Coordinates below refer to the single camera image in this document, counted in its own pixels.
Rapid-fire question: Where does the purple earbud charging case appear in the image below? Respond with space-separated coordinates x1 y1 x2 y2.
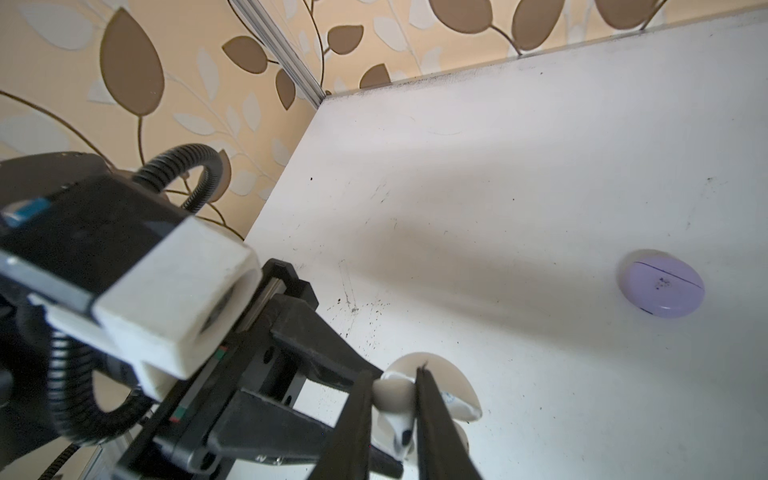
616 249 706 319

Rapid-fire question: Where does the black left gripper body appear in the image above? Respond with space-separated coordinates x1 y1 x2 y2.
111 259 318 479

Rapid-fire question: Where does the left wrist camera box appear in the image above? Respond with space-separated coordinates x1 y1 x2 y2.
1 174 262 401

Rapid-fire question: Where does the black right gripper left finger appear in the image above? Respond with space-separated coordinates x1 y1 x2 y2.
309 371 373 480

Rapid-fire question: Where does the white round earbud case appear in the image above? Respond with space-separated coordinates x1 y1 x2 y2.
372 352 482 464

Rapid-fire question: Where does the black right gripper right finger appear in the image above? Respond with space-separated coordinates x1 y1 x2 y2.
415 367 481 480

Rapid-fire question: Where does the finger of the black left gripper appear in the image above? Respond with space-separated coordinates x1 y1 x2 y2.
269 294 383 390
207 392 404 479

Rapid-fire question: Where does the white earbud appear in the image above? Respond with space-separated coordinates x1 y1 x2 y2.
372 378 416 460

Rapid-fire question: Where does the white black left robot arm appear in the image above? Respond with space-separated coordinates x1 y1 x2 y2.
1 144 403 479

